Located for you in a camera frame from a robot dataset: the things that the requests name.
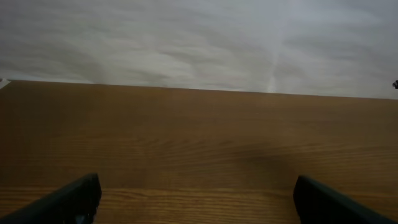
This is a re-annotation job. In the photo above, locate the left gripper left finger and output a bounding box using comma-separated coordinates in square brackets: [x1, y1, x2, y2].
[0, 173, 103, 224]

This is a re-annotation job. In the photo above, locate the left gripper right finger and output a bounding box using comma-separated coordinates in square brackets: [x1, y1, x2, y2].
[292, 175, 398, 224]

